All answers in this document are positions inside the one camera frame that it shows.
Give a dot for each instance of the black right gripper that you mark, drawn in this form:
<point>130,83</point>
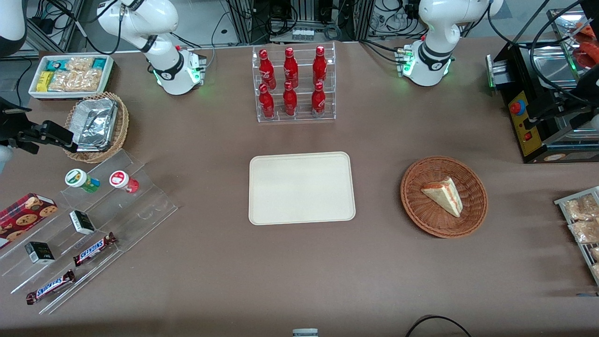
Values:
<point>10,128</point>

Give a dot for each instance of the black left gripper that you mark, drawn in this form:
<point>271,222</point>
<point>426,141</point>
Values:
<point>572,104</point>

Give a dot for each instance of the green gum bottle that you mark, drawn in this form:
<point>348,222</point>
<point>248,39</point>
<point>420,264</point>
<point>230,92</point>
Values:
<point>82,181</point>

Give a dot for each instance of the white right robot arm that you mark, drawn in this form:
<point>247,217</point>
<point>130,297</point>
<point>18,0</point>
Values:
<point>174,79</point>

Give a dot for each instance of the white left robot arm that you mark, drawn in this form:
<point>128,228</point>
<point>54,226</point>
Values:
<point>428,70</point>

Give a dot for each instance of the stainless steel tray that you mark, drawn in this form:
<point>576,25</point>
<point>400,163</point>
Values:
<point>554,65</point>

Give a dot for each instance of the red gum bottle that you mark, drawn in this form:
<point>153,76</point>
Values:
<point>122,181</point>

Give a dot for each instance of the beige plastic tray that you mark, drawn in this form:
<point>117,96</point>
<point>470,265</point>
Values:
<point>302,188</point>

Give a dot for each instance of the silver foil packs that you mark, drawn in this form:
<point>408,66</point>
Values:
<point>96,122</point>

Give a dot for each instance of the black machine yellow panel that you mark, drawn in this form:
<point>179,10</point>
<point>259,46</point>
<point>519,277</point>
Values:
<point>524,135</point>

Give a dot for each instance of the yellow snack pack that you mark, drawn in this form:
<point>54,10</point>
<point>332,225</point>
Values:
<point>44,81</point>

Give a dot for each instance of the large clear peanut bag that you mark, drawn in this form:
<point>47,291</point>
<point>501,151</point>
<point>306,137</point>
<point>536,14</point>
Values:
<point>77,80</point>

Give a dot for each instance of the red packets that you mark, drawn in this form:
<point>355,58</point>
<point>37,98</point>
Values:
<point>587,54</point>

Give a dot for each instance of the light wicker foil basket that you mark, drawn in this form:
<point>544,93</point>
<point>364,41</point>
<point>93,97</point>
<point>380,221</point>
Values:
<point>122,121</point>

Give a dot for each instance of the teal snack pack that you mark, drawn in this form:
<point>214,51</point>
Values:
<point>55,64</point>
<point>99,63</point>

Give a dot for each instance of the small clear peanut bag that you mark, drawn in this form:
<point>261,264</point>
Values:
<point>79,63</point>

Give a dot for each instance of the white snack bin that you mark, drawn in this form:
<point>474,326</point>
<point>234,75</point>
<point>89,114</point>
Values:
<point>110,77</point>

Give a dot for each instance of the red cookie box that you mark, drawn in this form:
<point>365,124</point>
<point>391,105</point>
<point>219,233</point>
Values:
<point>23,215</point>

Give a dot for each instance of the small black box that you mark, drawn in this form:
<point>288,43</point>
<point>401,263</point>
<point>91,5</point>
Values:
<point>82,223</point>
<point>40,252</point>

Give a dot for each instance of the clear snack bag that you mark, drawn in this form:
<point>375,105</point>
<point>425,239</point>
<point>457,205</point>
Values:
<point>586,230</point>
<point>581,208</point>
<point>595,253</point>

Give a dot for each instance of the clear acrylic tiered stand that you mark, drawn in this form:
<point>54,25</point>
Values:
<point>140,210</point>

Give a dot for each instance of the Snickers bar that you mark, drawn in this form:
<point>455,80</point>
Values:
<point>50,287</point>
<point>95,249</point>

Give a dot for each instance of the wrapped triangle sandwich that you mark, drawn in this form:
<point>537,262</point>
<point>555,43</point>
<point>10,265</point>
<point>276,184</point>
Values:
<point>444,195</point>

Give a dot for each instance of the brown wicker sandwich basket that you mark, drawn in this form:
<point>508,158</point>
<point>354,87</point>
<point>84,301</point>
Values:
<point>416,206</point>

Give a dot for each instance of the red cola bottle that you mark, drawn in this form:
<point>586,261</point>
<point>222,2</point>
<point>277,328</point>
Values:
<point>319,67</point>
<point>318,100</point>
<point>267,70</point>
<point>290,101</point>
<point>266,103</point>
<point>290,69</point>

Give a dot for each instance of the clear acrylic bottle rack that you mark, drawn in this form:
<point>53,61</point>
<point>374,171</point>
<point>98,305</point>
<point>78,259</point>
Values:
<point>304,117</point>

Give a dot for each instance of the grey power strip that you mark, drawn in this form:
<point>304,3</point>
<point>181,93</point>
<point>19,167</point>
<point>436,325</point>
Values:
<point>303,34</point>

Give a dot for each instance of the grey box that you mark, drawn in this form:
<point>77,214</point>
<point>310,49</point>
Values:
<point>305,333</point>

